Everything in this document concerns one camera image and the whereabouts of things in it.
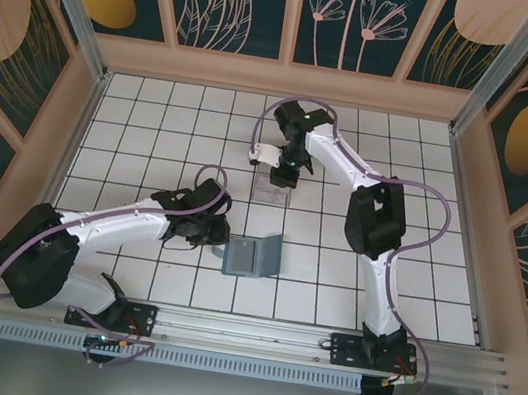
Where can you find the aluminium side rail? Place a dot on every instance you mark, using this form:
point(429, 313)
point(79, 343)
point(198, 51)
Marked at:
point(461, 190)
point(80, 126)

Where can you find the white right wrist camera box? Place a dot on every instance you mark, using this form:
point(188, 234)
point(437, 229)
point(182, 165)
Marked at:
point(265, 153)

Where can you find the teal panel pink flowers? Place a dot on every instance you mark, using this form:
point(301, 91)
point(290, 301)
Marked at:
point(350, 45)

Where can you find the white floral credit card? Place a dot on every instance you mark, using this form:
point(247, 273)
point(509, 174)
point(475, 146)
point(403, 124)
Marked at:
point(274, 196)

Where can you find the blue folding card holder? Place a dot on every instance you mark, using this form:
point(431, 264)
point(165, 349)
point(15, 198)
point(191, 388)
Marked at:
point(269, 256)

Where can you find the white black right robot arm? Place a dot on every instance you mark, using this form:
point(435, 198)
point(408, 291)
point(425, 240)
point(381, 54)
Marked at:
point(337, 156)

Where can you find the teal panel cream circle grass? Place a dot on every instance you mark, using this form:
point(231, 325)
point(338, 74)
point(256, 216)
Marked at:
point(477, 15)

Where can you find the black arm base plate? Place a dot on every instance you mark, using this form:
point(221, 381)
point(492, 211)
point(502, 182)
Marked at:
point(144, 319)
point(342, 352)

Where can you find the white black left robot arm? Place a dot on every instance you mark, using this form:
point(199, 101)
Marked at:
point(123, 222)

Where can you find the aluminium front mounting rail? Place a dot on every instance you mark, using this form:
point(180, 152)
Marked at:
point(241, 330)

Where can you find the clear acrylic card stand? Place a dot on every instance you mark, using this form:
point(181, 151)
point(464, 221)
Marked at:
point(269, 198)

